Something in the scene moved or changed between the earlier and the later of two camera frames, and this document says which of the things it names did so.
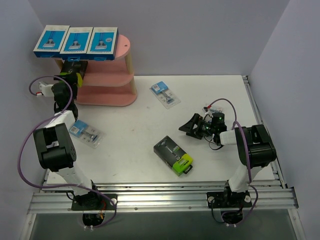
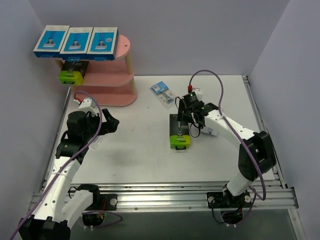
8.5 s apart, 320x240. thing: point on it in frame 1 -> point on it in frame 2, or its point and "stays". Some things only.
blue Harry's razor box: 75,45 stays
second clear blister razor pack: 161,90 stays
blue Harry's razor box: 51,41 stays
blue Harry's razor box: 103,43 stays
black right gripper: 198,127 -> 186,114
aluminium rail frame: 265,196 stays
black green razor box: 79,67 stays
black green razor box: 173,155 -> 180,138
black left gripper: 70,77 -> 103,122
